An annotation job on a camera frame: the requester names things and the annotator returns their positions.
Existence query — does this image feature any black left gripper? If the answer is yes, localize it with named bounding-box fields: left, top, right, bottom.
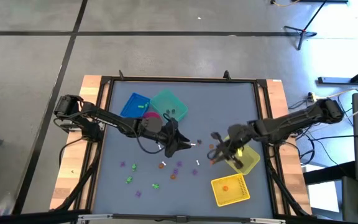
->
left=162, top=119, right=193, bottom=158

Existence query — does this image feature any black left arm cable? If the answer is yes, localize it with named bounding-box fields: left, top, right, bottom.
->
left=134, top=119, right=167, bottom=156

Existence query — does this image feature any black rig beam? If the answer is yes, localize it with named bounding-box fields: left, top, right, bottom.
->
left=0, top=210, right=90, bottom=224

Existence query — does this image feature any black tripod stand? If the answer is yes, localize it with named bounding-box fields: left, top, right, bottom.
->
left=283, top=0, right=349, bottom=51

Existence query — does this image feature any blue rectangular plastic basket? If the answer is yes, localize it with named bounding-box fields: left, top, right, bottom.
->
left=119, top=92, right=152, bottom=119

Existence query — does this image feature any wooden table side board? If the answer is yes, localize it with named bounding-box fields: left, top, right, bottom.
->
left=265, top=79, right=313, bottom=216
left=50, top=74, right=111, bottom=212

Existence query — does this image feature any black aluminium table frame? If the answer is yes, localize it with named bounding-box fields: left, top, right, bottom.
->
left=50, top=70, right=313, bottom=224

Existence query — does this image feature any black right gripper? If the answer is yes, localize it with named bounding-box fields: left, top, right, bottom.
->
left=213, top=123, right=253, bottom=170

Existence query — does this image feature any pink round plastic bowl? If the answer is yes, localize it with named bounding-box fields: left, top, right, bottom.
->
left=142, top=111, right=163, bottom=121

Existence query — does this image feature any black table beam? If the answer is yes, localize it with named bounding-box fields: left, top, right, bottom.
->
left=303, top=161, right=357, bottom=185

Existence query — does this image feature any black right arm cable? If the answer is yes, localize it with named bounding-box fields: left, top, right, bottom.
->
left=206, top=141, right=229, bottom=161

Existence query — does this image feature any silver aluminium bar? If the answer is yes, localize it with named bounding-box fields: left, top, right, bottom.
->
left=76, top=212, right=287, bottom=224

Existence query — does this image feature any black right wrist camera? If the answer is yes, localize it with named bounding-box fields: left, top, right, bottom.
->
left=210, top=131, right=226, bottom=143

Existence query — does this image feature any yellow perforated plastic basket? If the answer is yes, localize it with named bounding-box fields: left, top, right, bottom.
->
left=210, top=173, right=250, bottom=208

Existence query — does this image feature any teal plastic basket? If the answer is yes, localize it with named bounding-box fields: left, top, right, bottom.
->
left=149, top=88, right=189, bottom=123

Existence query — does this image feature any black desk foot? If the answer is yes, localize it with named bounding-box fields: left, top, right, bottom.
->
left=318, top=60, right=358, bottom=85

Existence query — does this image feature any translucent yellow plastic bin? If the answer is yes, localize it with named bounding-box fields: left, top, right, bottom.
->
left=216, top=133, right=261, bottom=176

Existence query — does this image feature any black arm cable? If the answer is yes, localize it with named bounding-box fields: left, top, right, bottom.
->
left=206, top=141, right=229, bottom=161
left=134, top=119, right=167, bottom=156

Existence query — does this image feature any yellow floor cable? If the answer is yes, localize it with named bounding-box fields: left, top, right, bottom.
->
left=270, top=0, right=301, bottom=7

